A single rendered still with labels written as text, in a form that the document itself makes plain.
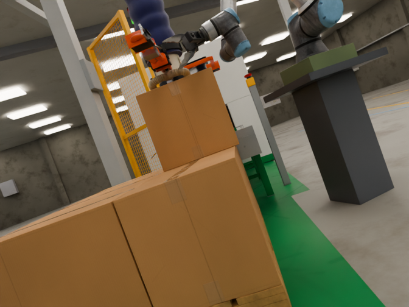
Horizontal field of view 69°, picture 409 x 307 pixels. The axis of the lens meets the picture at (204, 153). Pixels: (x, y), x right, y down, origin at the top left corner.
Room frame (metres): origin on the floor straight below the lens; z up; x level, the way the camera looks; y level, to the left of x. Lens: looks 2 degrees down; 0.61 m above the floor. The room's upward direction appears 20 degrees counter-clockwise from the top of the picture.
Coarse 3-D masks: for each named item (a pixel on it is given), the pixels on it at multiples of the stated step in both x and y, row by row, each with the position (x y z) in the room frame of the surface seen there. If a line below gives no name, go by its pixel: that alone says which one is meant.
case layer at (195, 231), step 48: (144, 192) 0.89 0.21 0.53; (192, 192) 0.87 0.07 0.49; (240, 192) 0.85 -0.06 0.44; (0, 240) 1.01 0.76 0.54; (48, 240) 0.93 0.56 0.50; (96, 240) 0.91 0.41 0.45; (144, 240) 0.89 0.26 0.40; (192, 240) 0.88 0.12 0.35; (240, 240) 0.86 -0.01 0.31; (0, 288) 0.96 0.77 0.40; (48, 288) 0.94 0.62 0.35; (96, 288) 0.92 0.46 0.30; (144, 288) 0.90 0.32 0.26; (192, 288) 0.88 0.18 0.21; (240, 288) 0.87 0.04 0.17
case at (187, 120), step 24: (144, 96) 1.47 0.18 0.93; (168, 96) 1.46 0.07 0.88; (192, 96) 1.46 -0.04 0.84; (216, 96) 1.45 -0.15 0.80; (144, 120) 1.48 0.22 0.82; (168, 120) 1.47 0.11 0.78; (192, 120) 1.46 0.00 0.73; (216, 120) 1.45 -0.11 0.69; (168, 144) 1.47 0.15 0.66; (192, 144) 1.46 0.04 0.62; (216, 144) 1.45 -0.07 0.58; (168, 168) 1.47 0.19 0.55
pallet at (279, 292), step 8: (256, 200) 1.90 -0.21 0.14; (264, 224) 1.77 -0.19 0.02; (272, 248) 1.37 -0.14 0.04; (280, 272) 1.16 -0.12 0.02; (272, 288) 0.85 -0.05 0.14; (280, 288) 0.85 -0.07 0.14; (248, 296) 0.86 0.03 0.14; (256, 296) 0.86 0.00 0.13; (264, 296) 0.86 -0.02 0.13; (272, 296) 0.85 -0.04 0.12; (280, 296) 0.85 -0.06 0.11; (216, 304) 0.88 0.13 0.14; (224, 304) 0.87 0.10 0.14; (232, 304) 0.89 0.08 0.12; (240, 304) 0.87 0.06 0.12; (248, 304) 0.86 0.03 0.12; (256, 304) 0.86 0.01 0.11; (264, 304) 0.86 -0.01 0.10; (272, 304) 0.86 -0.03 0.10; (280, 304) 0.85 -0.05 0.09; (288, 304) 0.85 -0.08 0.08
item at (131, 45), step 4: (136, 32) 1.14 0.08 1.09; (140, 32) 1.14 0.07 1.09; (128, 36) 1.14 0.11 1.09; (128, 40) 1.14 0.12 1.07; (140, 40) 1.14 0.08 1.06; (144, 40) 1.14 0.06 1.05; (128, 44) 1.14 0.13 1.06; (132, 44) 1.14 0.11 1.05; (136, 44) 1.14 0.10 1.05; (140, 44) 1.15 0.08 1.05; (144, 44) 1.16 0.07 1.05; (148, 44) 1.18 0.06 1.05; (132, 48) 1.15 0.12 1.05; (136, 48) 1.17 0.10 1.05; (140, 48) 1.18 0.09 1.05; (144, 48) 1.20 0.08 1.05; (148, 48) 1.21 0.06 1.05; (136, 52) 1.21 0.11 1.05
